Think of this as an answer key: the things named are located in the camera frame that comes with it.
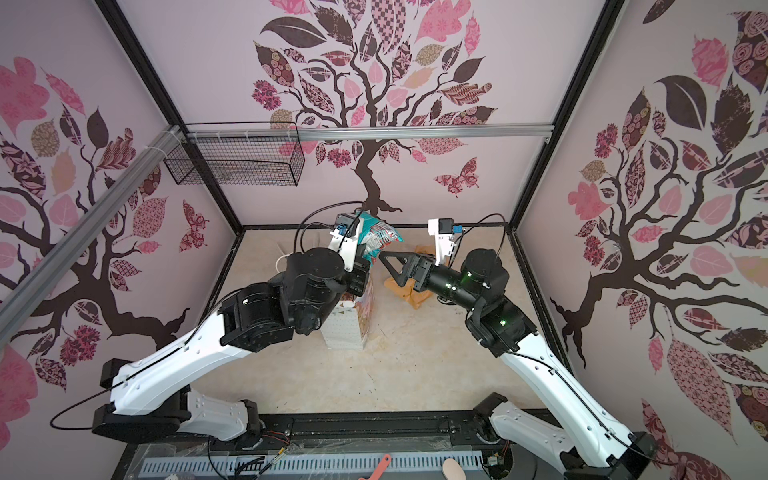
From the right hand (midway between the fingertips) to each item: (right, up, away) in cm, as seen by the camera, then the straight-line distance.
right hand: (391, 255), depth 57 cm
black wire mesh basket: (-49, +33, +37) cm, 70 cm away
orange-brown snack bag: (+5, -12, +40) cm, 42 cm away
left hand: (-6, +1, 0) cm, 6 cm away
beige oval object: (+14, -50, +10) cm, 53 cm away
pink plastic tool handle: (-3, -50, +11) cm, 51 cm away
